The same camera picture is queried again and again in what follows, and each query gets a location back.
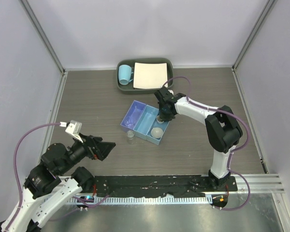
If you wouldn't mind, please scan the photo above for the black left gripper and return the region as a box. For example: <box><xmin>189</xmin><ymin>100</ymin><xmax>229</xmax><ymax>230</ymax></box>
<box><xmin>59</xmin><ymin>132</ymin><xmax>116</xmax><ymax>174</ymax></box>

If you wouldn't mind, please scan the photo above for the small white porcelain crucible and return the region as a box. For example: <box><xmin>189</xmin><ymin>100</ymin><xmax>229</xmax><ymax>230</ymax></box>
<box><xmin>156</xmin><ymin>116</ymin><xmax>164</xmax><ymax>124</ymax></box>

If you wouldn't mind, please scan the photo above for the clear glass jar with lid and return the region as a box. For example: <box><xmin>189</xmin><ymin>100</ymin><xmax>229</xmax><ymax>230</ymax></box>
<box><xmin>126</xmin><ymin>130</ymin><xmax>135</xmax><ymax>145</ymax></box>

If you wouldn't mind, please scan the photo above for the blue three-compartment organizer box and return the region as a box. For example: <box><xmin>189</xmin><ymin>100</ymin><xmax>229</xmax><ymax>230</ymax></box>
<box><xmin>120</xmin><ymin>101</ymin><xmax>169</xmax><ymax>145</ymax></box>

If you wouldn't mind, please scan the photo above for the large white porcelain dish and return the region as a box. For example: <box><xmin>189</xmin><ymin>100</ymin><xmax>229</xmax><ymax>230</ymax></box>
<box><xmin>151</xmin><ymin>127</ymin><xmax>163</xmax><ymax>139</ymax></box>

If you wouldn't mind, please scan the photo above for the clear glass funnel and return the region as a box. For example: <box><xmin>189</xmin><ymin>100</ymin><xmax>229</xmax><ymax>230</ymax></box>
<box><xmin>129</xmin><ymin>106</ymin><xmax>139</xmax><ymax>121</ymax></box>

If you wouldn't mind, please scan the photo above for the clear glass beaker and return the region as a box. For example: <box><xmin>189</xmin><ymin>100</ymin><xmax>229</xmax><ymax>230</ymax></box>
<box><xmin>123</xmin><ymin>116</ymin><xmax>135</xmax><ymax>129</ymax></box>

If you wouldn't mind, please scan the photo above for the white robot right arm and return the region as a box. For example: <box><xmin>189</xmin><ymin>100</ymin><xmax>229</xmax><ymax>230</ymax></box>
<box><xmin>154</xmin><ymin>87</ymin><xmax>243</xmax><ymax>191</ymax></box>

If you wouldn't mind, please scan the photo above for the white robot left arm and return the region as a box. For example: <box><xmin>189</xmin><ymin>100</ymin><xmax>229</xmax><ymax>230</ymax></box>
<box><xmin>0</xmin><ymin>135</ymin><xmax>116</xmax><ymax>232</ymax></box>

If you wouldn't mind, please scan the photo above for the white square plate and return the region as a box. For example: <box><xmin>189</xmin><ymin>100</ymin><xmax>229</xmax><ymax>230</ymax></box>
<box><xmin>133</xmin><ymin>62</ymin><xmax>168</xmax><ymax>89</ymax></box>

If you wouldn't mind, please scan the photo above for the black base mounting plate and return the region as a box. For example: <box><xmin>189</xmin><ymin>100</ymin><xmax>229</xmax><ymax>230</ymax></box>
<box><xmin>65</xmin><ymin>174</ymin><xmax>239</xmax><ymax>199</ymax></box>

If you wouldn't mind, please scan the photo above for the dark green plastic tray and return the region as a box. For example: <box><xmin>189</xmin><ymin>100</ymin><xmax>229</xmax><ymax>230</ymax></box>
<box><xmin>115</xmin><ymin>58</ymin><xmax>174</xmax><ymax>94</ymax></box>

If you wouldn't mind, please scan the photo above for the light blue mug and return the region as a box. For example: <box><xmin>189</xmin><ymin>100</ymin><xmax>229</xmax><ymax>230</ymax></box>
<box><xmin>118</xmin><ymin>65</ymin><xmax>133</xmax><ymax>86</ymax></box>

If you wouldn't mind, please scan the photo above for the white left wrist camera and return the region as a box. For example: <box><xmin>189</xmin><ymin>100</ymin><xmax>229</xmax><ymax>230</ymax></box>
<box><xmin>59</xmin><ymin>120</ymin><xmax>83</xmax><ymax>143</ymax></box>

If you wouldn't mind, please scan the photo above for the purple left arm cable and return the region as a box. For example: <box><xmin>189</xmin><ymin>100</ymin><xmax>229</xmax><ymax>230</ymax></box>
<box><xmin>4</xmin><ymin>122</ymin><xmax>111</xmax><ymax>230</ymax></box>

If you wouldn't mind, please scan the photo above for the white slotted cable duct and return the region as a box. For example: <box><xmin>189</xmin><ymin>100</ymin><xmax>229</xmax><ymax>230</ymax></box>
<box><xmin>70</xmin><ymin>195</ymin><xmax>213</xmax><ymax>205</ymax></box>

